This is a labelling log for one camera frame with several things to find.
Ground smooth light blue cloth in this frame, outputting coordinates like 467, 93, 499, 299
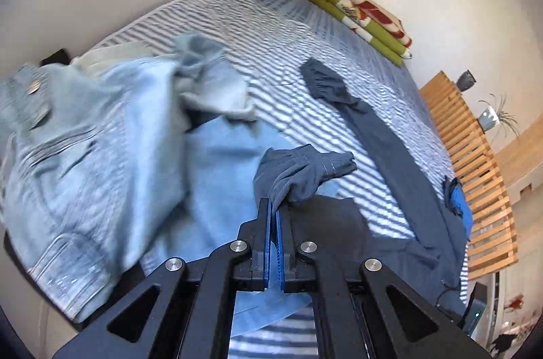
140, 115, 340, 338

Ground pale blue denim garment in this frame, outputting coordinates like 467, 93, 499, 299
172, 33, 259, 122

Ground potted spider plant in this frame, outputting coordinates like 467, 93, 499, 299
479, 94, 519, 137

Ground cream white cloth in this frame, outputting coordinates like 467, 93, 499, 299
70, 41, 153, 73

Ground black cloth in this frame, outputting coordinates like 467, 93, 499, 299
40, 49, 71, 67

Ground wooden shelf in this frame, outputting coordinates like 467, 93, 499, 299
494, 126, 543, 211

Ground blue white striped bed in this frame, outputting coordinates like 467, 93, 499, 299
70, 0, 469, 359

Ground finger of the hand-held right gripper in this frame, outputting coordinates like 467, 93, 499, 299
443, 176, 473, 242

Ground light blue denim jeans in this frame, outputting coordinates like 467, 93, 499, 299
0, 58, 189, 323

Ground dark grey pants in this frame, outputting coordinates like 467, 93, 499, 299
253, 58, 469, 315

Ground dark vase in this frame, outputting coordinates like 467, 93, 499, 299
456, 70, 476, 92

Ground folded green floral blanket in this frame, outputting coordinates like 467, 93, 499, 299
298, 0, 413, 67

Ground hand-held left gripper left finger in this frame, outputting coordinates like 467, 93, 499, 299
53, 198, 272, 359

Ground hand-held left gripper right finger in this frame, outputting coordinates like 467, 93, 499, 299
276, 205, 495, 359

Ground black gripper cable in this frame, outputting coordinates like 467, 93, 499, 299
437, 278, 465, 302

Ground wooden slatted headboard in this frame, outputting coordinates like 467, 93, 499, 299
419, 71, 520, 281

